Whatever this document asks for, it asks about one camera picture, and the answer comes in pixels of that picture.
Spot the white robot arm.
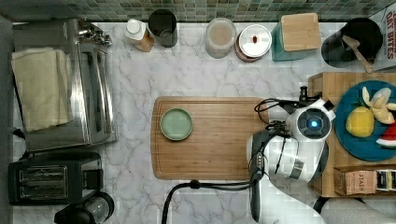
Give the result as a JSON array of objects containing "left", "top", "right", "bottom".
[{"left": 247, "top": 99, "right": 335, "bottom": 224}]

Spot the green ceramic bowl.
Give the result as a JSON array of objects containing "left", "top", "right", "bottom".
[{"left": 160, "top": 107, "right": 193, "bottom": 141}]

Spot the bamboo cutting board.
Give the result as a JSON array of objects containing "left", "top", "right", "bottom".
[{"left": 150, "top": 96, "right": 264, "bottom": 180}]

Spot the clear jar of cereal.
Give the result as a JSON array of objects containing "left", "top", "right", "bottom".
[{"left": 205, "top": 18, "right": 236, "bottom": 59}]

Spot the jar with white lid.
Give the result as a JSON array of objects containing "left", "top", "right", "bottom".
[{"left": 235, "top": 24, "right": 272, "bottom": 63}]

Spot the dark grey cup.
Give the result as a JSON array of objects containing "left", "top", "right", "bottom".
[{"left": 148, "top": 9, "right": 177, "bottom": 48}]

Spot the white capped wooden bottle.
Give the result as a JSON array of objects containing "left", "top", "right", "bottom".
[{"left": 124, "top": 19, "right": 154, "bottom": 52}]

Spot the silver toaster oven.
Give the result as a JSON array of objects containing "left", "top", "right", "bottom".
[{"left": 13, "top": 19, "right": 117, "bottom": 153}]

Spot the teal canister with bamboo lid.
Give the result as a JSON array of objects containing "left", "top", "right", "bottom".
[{"left": 272, "top": 13, "right": 321, "bottom": 62}]

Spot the black coffee grinder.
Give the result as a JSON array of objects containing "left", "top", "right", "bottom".
[{"left": 54, "top": 191, "right": 115, "bottom": 224}]

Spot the black utensil holder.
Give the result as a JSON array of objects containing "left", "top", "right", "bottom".
[{"left": 321, "top": 18, "right": 383, "bottom": 68}]

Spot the yellow plush lemon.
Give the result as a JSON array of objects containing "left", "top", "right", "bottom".
[{"left": 346, "top": 100, "right": 375, "bottom": 138}]

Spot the wooden spoon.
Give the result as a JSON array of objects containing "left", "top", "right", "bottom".
[{"left": 342, "top": 35, "right": 374, "bottom": 73}]

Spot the teal plate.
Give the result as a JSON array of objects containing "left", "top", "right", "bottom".
[{"left": 333, "top": 80, "right": 396, "bottom": 161}]

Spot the black toaster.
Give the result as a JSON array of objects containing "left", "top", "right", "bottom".
[{"left": 7, "top": 152, "right": 104, "bottom": 206}]

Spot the wooden tea box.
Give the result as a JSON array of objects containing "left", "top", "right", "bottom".
[{"left": 333, "top": 165, "right": 395, "bottom": 195}]

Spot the plush peeled banana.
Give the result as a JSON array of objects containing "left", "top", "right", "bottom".
[{"left": 361, "top": 87, "right": 395, "bottom": 124}]

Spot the plush watermelon slice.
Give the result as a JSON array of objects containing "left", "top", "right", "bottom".
[{"left": 376, "top": 123, "right": 396, "bottom": 148}]

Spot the oat bites cereal box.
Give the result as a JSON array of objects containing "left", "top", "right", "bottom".
[{"left": 370, "top": 3, "right": 396, "bottom": 71}]

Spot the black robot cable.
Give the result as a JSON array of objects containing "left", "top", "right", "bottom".
[{"left": 161, "top": 179, "right": 264, "bottom": 224}]

